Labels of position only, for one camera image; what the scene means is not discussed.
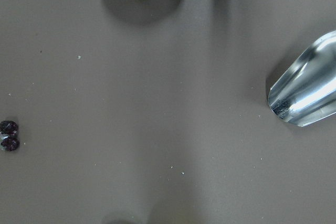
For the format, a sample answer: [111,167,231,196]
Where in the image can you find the dark cherries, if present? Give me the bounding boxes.
[1,120,20,152]

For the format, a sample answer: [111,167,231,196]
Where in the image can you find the steel ice scoop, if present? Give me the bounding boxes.
[267,31,335,127]

